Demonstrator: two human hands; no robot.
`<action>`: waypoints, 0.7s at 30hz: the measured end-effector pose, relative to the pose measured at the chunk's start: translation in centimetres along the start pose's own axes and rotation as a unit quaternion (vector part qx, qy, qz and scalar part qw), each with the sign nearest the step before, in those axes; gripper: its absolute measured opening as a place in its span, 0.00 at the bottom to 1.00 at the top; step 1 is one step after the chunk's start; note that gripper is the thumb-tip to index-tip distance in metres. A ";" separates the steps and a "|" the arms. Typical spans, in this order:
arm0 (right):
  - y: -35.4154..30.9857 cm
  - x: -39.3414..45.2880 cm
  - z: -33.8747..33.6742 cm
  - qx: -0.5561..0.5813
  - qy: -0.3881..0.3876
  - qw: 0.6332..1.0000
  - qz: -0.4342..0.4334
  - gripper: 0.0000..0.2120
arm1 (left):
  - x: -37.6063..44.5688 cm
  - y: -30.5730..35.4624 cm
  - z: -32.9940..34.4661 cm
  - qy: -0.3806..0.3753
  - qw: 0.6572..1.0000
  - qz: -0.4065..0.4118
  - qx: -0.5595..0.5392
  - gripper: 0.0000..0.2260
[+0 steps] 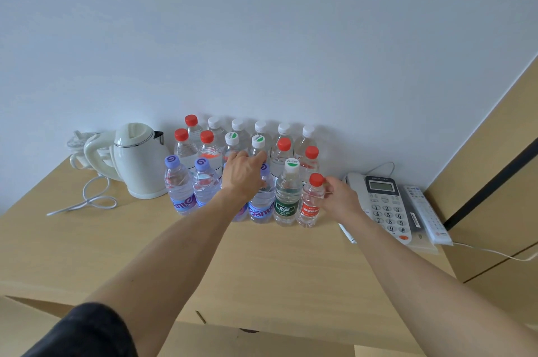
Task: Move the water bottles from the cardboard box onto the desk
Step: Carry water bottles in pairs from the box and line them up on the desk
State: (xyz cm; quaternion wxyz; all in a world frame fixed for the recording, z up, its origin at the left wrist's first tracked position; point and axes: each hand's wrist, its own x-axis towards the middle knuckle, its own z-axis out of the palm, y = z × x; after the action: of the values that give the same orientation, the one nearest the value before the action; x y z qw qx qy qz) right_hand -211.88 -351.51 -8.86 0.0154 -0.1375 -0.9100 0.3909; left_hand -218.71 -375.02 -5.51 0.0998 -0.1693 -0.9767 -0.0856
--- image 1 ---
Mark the person's right hand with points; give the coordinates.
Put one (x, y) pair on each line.
(346, 203)

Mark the person's left hand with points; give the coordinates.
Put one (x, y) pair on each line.
(241, 176)

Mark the purple cap water bottle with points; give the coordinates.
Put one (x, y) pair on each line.
(241, 214)
(204, 184)
(178, 188)
(261, 205)

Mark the red cap water bottle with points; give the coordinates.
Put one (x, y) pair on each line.
(207, 136)
(311, 152)
(311, 205)
(284, 144)
(181, 134)
(191, 120)

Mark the green label water bottle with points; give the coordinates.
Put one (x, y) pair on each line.
(232, 138)
(288, 197)
(258, 141)

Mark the white cap water bottle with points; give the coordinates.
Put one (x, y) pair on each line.
(284, 129)
(309, 131)
(214, 122)
(261, 126)
(238, 124)

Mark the person's left forearm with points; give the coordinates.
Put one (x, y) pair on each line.
(168, 264)

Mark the person's right forearm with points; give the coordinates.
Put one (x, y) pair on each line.
(433, 289)

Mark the white telephone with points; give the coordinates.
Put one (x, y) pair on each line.
(386, 201)

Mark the bagged remote control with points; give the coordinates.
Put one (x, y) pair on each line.
(428, 218)

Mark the wooden table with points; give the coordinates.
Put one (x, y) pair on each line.
(286, 268)

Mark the white electric kettle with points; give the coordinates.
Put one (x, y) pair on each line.
(138, 163)

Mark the white lidded mug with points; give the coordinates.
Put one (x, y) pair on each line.
(77, 144)

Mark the black t-shirt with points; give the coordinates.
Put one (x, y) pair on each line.
(84, 333)

